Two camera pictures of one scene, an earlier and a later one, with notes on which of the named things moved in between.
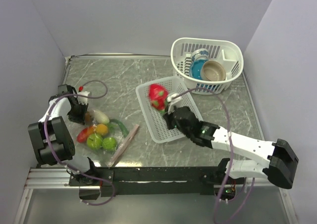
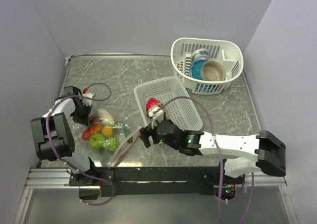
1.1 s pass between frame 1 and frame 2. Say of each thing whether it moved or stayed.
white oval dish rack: stayed
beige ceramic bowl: stayed
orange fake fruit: moved
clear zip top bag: stayed
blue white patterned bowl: stayed
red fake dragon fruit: moved
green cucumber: moved
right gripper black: moved
